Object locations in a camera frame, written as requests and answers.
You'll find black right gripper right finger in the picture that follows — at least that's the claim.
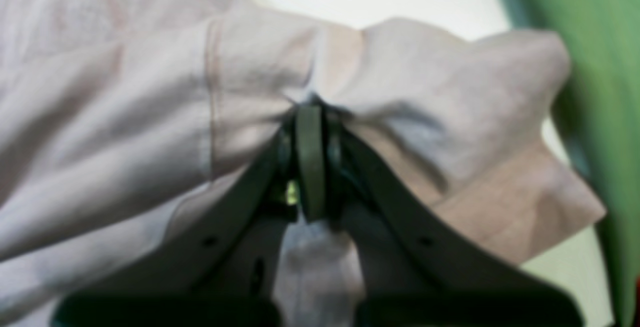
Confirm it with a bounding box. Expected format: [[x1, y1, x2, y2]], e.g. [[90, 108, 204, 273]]
[[325, 112, 584, 327]]

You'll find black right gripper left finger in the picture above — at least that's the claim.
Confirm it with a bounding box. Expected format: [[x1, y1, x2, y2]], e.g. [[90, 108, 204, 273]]
[[51, 105, 326, 327]]

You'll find mauve t-shirt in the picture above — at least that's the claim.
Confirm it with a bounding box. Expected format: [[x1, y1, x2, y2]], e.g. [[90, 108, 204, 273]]
[[0, 0, 606, 327]]

